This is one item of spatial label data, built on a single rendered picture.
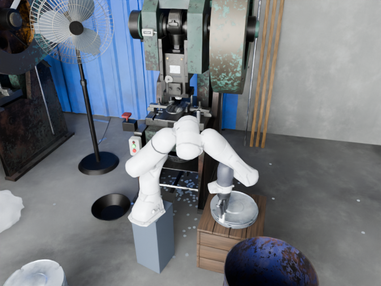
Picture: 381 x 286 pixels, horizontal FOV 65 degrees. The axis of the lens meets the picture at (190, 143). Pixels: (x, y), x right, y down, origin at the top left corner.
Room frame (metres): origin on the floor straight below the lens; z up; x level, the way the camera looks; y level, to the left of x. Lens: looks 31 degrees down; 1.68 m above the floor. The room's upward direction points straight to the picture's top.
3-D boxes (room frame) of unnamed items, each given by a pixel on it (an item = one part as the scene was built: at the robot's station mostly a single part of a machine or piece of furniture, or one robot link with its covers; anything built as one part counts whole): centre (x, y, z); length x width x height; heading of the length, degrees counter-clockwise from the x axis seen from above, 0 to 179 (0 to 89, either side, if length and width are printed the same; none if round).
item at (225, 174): (1.32, -0.22, 0.74); 0.18 x 0.10 x 0.13; 126
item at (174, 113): (1.95, 0.13, 0.72); 0.25 x 0.14 x 0.14; 167
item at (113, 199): (1.77, 0.62, 0.04); 0.30 x 0.30 x 0.07
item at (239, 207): (1.42, -0.27, 0.39); 0.29 x 0.29 x 0.01
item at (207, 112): (2.08, -0.08, 0.76); 0.17 x 0.06 x 0.10; 77
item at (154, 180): (1.37, 0.21, 0.71); 0.18 x 0.11 x 0.25; 138
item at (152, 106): (2.16, 0.25, 0.76); 0.17 x 0.06 x 0.10; 77
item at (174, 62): (2.08, 0.09, 1.04); 0.17 x 0.15 x 0.30; 167
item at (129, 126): (1.97, 0.44, 0.62); 0.10 x 0.06 x 0.20; 77
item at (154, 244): (1.34, 0.23, 0.23); 0.18 x 0.18 x 0.45; 61
